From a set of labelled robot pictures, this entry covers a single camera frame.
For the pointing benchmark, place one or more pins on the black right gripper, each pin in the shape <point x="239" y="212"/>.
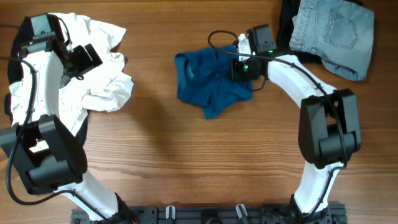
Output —
<point x="236" y="72"/>

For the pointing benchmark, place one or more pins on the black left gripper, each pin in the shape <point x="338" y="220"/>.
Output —
<point x="87" y="64"/>

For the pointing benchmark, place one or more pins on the teal blue polo shirt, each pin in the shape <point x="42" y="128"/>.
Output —
<point x="203" y="80"/>

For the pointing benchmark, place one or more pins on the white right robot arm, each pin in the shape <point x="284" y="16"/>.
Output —
<point x="328" y="131"/>

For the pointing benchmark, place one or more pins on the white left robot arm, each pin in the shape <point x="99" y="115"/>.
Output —
<point x="45" y="159"/>

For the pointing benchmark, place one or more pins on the white crumpled shirt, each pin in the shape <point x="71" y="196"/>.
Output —
<point x="104" y="88"/>

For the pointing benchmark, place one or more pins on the black garment under white shirt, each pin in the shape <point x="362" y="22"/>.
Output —
<point x="14" y="74"/>

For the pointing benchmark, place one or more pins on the black garment under denim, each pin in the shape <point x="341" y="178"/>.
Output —
<point x="290" y="9"/>

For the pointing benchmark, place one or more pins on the light blue denim shorts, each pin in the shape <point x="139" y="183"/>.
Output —
<point x="340" y="32"/>

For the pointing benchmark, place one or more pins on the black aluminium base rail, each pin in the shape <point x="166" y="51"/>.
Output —
<point x="266" y="214"/>

